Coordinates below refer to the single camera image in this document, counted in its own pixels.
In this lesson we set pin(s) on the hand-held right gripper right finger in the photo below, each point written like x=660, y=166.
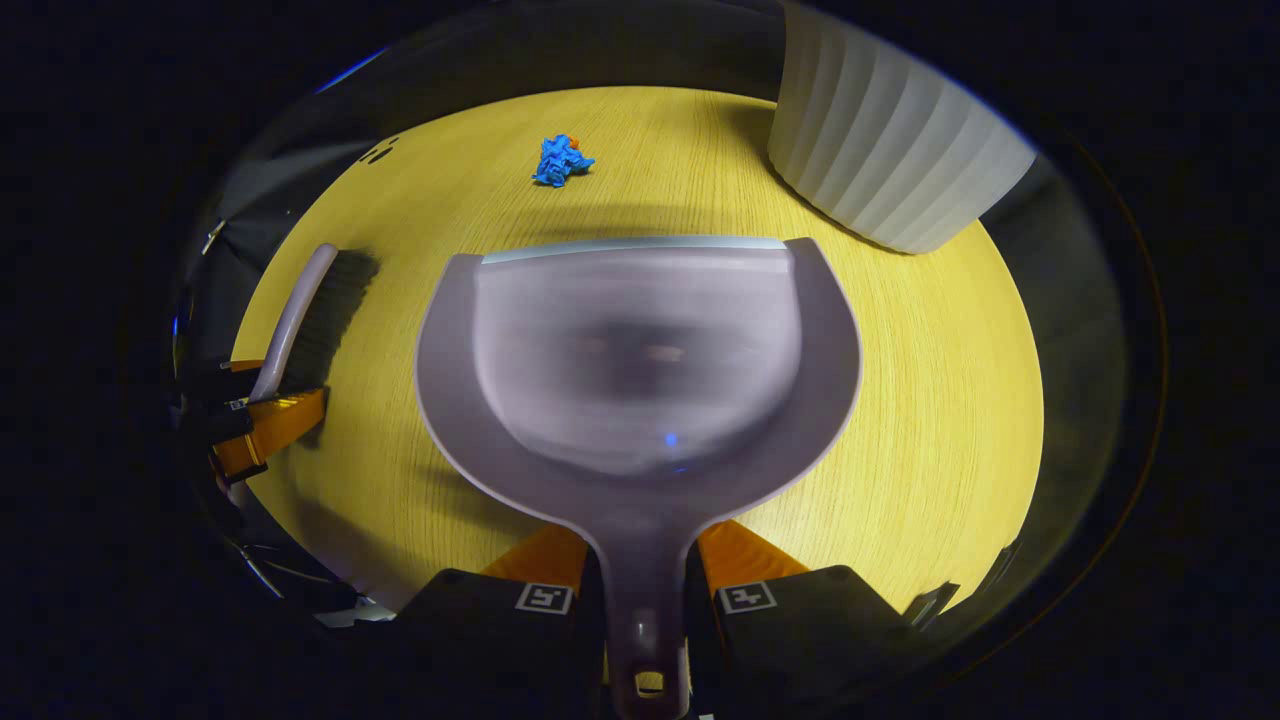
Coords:
x=810, y=620

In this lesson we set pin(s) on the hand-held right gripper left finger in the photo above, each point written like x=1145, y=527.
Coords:
x=480, y=620

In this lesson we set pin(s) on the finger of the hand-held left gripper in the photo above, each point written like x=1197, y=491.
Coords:
x=275, y=425
x=225, y=385

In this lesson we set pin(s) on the small lilac broom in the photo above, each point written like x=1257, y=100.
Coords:
x=300, y=310

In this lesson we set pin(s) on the lilac dustpan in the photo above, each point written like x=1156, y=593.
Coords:
x=640, y=360

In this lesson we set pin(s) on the blue paper ball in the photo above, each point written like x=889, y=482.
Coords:
x=556, y=162

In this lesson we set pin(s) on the white ribbed garbage bin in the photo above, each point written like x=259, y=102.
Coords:
x=890, y=140

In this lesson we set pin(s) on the white cloth clip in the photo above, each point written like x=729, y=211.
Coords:
x=214, y=236

